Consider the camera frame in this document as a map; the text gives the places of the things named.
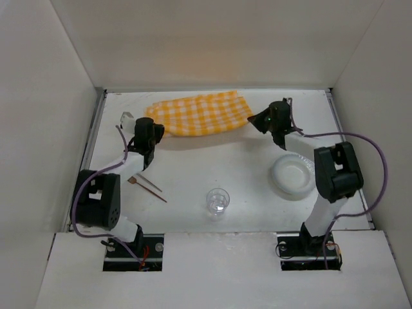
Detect purple cable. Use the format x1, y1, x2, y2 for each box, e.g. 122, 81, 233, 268
70, 125, 144, 267
288, 99, 389, 270

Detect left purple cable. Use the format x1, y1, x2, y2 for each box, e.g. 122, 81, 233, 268
70, 125, 144, 267

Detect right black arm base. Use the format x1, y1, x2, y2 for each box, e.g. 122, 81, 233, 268
275, 224, 342, 271

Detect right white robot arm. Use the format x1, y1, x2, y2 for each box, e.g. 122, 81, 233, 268
247, 98, 364, 255

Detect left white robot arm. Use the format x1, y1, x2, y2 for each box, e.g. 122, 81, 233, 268
70, 117, 165, 252

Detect yellow white checkered cloth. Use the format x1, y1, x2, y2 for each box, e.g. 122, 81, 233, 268
144, 91, 252, 137

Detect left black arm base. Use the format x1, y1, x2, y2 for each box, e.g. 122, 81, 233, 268
100, 227, 165, 272

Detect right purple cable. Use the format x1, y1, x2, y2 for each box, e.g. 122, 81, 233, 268
288, 99, 389, 270

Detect clear plastic cup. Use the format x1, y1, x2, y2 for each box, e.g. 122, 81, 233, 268
206, 188, 230, 221

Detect white round bowl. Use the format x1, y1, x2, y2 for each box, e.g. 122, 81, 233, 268
270, 153, 315, 196

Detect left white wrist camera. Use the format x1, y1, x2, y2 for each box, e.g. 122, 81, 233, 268
120, 111, 136, 135

